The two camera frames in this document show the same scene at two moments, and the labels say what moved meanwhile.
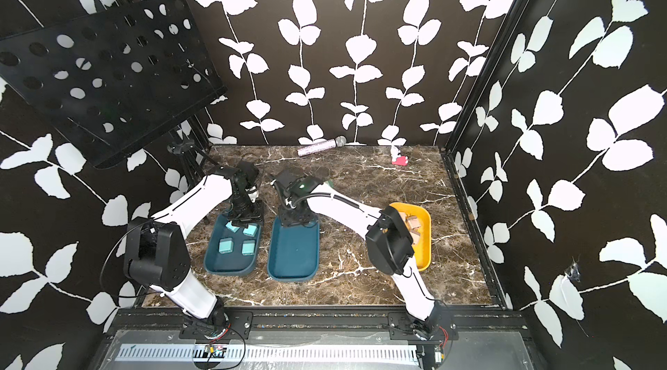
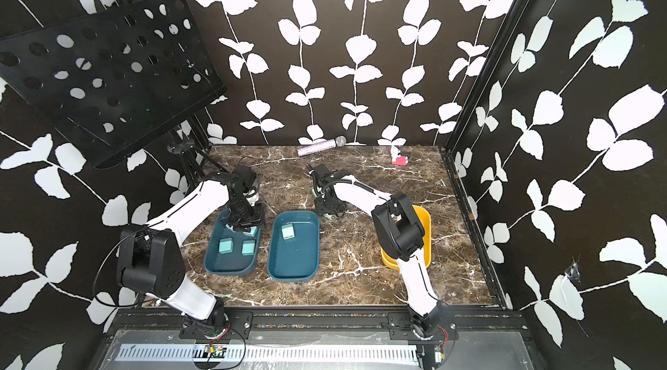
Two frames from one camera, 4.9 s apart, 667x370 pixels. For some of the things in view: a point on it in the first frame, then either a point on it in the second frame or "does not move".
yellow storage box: x=422 y=250 does not move
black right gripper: x=287 y=221 to x=319 y=202
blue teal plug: x=251 y=230 does not move
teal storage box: x=293 y=252 does not move
